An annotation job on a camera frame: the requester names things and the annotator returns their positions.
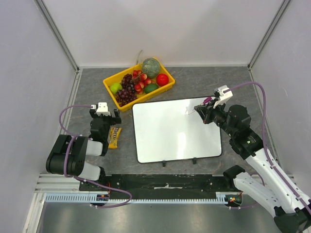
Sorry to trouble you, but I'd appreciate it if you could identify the white marker with pink cap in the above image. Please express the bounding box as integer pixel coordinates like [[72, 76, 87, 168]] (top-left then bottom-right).
[[189, 97, 212, 115]]

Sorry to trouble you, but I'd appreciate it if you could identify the white whiteboard black frame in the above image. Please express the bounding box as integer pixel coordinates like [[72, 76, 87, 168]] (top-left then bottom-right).
[[132, 97, 222, 164]]

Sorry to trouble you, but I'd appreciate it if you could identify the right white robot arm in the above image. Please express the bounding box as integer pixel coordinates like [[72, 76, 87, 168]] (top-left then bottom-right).
[[194, 100, 311, 233]]

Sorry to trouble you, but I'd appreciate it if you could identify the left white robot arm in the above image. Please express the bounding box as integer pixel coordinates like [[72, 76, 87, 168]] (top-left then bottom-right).
[[46, 106, 121, 191]]

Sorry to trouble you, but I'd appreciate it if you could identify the yellow candy packet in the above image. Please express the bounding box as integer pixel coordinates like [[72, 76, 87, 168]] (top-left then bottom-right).
[[108, 127, 122, 149]]

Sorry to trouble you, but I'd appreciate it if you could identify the dark purple grape bunch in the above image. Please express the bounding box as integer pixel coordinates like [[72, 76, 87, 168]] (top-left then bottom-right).
[[115, 74, 137, 107]]

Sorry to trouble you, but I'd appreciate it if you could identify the green lime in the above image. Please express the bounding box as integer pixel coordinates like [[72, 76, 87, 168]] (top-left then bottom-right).
[[109, 83, 122, 95]]

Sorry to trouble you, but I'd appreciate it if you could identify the green avocado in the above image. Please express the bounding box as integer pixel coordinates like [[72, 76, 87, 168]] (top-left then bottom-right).
[[144, 83, 158, 94]]

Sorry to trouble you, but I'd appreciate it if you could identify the red peach slices cluster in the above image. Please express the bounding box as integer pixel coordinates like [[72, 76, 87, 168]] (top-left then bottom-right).
[[131, 70, 155, 94]]

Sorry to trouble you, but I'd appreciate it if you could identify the red apple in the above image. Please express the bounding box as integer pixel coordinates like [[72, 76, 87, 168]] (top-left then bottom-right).
[[156, 73, 169, 86]]

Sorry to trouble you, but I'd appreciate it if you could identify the green netted melon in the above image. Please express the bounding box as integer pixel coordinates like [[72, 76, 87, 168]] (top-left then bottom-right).
[[142, 58, 160, 79]]

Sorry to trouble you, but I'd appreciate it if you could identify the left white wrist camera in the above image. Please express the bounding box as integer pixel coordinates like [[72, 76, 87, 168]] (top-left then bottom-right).
[[91, 102, 111, 116]]

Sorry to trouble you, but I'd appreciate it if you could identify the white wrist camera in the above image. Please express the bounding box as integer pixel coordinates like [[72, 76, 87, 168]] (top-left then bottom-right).
[[214, 85, 233, 108], [91, 102, 111, 116]]

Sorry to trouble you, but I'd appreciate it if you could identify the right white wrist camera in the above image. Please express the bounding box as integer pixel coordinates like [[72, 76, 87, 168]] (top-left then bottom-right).
[[214, 85, 233, 108]]

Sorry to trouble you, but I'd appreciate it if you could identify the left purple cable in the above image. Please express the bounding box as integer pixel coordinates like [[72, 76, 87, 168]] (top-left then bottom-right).
[[59, 104, 133, 209]]

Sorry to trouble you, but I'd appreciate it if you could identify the purple cable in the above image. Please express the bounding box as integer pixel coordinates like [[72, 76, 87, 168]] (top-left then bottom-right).
[[59, 104, 133, 209], [225, 81, 311, 219]]

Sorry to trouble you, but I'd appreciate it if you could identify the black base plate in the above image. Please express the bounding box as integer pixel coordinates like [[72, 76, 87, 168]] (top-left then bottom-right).
[[79, 173, 253, 200]]

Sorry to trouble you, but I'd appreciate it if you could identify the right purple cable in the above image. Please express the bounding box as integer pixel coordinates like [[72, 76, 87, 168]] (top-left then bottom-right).
[[225, 81, 311, 219]]

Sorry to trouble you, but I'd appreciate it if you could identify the white slotted cable duct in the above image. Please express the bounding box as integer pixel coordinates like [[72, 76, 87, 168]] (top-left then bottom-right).
[[45, 191, 230, 204]]

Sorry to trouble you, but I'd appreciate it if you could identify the left aluminium frame post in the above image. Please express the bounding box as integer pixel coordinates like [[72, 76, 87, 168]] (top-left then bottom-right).
[[33, 0, 80, 73]]

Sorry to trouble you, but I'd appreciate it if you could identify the aluminium frame post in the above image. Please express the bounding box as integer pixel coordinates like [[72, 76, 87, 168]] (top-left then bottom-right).
[[33, 0, 80, 73], [247, 0, 292, 70]]

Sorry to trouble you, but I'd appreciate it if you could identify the right aluminium frame post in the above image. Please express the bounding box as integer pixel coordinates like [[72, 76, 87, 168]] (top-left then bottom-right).
[[247, 0, 292, 70]]

